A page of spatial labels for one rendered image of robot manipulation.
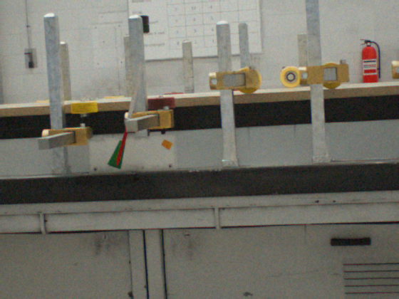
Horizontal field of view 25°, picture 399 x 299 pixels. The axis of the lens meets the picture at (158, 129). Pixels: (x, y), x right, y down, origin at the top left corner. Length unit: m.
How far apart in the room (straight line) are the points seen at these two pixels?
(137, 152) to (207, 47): 7.20
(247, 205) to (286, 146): 0.27
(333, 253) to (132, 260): 0.62
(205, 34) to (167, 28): 0.42
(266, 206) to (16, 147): 0.85
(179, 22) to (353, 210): 7.37
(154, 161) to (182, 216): 0.18
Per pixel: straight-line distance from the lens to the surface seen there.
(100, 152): 2.64
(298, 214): 2.61
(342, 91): 2.75
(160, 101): 2.68
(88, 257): 2.96
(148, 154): 2.60
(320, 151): 2.56
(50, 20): 2.68
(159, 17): 9.88
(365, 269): 2.86
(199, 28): 9.80
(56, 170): 2.68
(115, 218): 2.68
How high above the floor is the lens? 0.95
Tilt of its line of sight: 3 degrees down
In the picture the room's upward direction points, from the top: 4 degrees counter-clockwise
